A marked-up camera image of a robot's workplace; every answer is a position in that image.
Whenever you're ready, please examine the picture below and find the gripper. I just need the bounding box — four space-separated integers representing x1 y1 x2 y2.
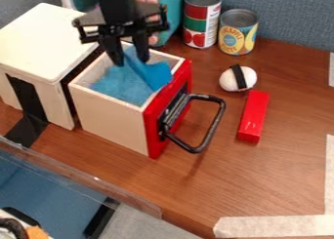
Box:
70 3 172 68

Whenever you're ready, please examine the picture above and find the blue cloth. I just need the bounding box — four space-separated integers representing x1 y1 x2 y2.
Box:
87 45 176 107

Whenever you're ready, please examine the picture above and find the drawer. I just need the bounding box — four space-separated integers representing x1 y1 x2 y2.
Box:
66 41 229 160

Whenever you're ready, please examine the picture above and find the teal toy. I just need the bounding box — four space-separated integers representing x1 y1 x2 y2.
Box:
57 0 189 49

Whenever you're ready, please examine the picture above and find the red tomato can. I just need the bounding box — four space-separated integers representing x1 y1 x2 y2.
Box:
181 0 224 50

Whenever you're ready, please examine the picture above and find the cabinet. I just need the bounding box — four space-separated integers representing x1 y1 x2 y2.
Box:
0 2 104 132

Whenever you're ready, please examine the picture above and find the white toy rice ball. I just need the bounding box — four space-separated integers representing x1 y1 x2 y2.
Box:
218 63 260 94

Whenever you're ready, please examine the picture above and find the yellow can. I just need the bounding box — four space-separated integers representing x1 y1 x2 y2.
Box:
216 8 262 57

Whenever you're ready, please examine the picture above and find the red block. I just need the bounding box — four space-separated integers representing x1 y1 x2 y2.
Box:
234 89 271 144

